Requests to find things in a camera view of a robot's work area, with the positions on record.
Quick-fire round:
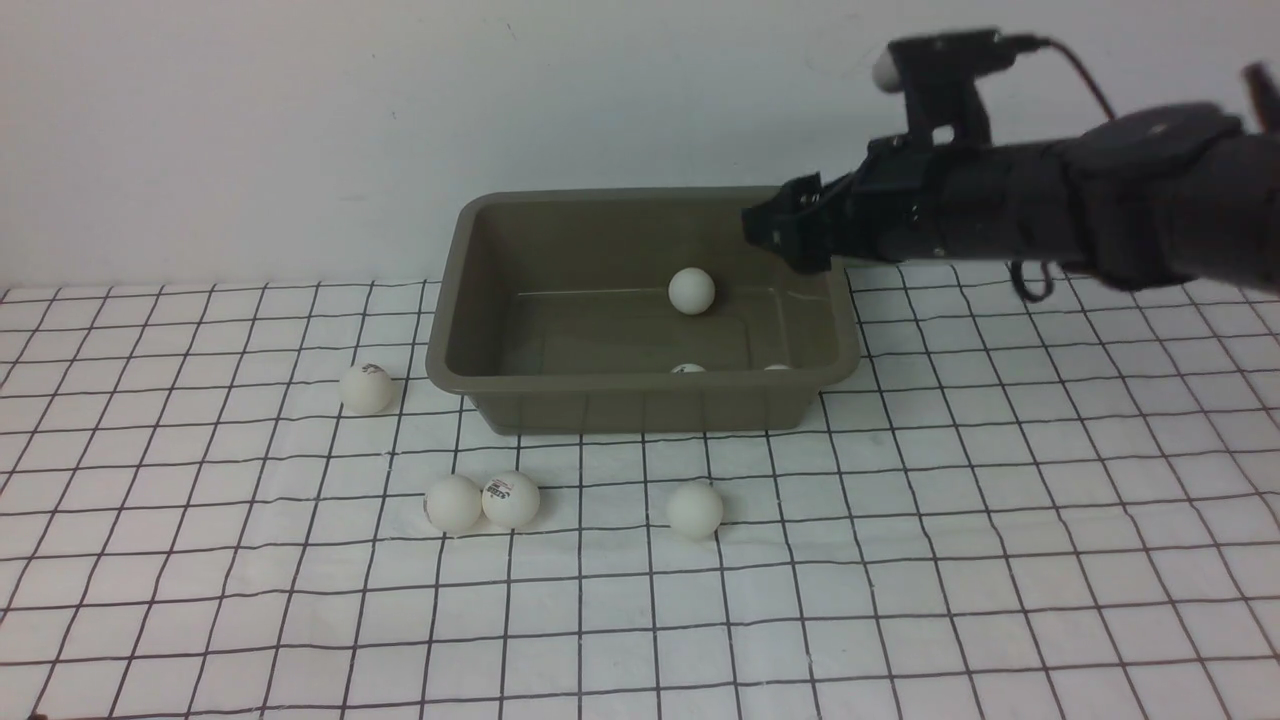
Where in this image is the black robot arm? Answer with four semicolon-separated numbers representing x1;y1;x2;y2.
742;44;1277;292

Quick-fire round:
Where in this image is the olive green plastic bin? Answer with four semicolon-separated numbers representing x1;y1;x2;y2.
426;186;864;436

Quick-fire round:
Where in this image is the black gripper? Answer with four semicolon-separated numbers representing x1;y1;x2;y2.
741;138;1041;275

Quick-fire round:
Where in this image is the white ping-pong ball red logo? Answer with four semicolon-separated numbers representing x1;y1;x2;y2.
481;471;541;530

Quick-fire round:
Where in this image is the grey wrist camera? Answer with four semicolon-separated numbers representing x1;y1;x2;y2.
872;28;1012;147

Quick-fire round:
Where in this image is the white black grid tablecloth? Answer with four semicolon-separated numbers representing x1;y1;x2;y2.
1;266;1279;719

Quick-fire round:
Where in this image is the white ping-pong ball plain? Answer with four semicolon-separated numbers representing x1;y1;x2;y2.
422;475;483;536

